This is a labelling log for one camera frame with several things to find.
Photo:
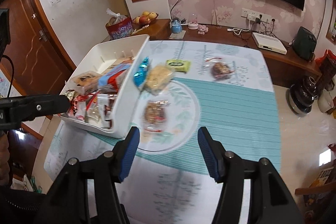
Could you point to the red white apple snack bag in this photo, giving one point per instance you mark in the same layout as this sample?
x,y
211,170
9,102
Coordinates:
x,y
78,107

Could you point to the pink small toy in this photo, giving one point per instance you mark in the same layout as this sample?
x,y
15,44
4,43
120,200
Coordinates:
x,y
202,29

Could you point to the white set-top box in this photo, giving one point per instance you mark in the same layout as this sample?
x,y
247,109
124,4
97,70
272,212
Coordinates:
x,y
269,43

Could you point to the clear wrapped nut cake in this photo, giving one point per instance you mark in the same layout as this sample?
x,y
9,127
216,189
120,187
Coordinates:
x,y
218,68

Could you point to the brown white chocolate snack packet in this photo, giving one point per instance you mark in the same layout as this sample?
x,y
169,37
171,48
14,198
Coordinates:
x,y
105,106

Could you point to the white bucket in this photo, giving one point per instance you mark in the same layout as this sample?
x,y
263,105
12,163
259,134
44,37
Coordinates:
x,y
325,102

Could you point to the green pineapple cake packet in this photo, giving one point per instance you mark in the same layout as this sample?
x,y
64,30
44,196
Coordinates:
x,y
178,65

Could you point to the red dark vase bag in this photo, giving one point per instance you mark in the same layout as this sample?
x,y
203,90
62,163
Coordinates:
x,y
327,67

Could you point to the pale crumbly cake packet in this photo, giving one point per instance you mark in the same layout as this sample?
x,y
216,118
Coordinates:
x,y
158,78

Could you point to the wooden tv cabinet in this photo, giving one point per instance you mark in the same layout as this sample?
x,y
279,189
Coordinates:
x,y
284,70

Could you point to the white wall power strip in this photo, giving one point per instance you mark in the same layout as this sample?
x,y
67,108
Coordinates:
x,y
253,15

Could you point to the brown wooden door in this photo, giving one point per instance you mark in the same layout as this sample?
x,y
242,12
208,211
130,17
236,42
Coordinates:
x,y
42,65

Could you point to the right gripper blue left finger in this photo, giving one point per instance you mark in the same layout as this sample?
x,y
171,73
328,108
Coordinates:
x,y
126,153

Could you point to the red gift bag with plastic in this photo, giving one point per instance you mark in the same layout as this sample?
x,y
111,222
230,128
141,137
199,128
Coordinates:
x,y
119,26

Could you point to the patterned white teal tablecloth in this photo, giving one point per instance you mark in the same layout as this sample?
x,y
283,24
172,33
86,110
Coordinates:
x,y
169,181

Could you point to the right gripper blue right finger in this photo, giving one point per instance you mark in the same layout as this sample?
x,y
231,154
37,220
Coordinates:
x,y
212,152

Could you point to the clear bag orange cookies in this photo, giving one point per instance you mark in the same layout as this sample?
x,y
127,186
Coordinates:
x,y
85,83

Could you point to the blue foil snack packet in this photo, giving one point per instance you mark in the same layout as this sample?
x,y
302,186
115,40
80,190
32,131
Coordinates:
x,y
141,73

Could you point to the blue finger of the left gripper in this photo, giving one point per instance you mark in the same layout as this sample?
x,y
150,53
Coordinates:
x,y
48,104

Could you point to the fruit bowl with apples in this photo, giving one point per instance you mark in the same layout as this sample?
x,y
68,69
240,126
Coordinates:
x,y
146,18

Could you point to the blue red biscuit pack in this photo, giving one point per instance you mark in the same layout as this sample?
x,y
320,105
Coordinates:
x,y
113,80

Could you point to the beige soda cracker packet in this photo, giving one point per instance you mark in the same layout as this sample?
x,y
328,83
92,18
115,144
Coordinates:
x,y
123,60

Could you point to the white plastic storage bin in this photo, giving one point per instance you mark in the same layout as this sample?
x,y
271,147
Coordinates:
x,y
102,90

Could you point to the person's hand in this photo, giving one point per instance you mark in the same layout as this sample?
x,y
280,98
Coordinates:
x,y
4,157

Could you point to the red white barcode snack packet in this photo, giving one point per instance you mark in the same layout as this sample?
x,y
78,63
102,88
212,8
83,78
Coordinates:
x,y
94,110

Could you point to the black electric kettle pot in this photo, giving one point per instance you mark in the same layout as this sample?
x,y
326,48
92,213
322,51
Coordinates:
x,y
302,95

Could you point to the pink round music box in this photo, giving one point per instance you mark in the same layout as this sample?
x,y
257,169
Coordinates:
x,y
193,21

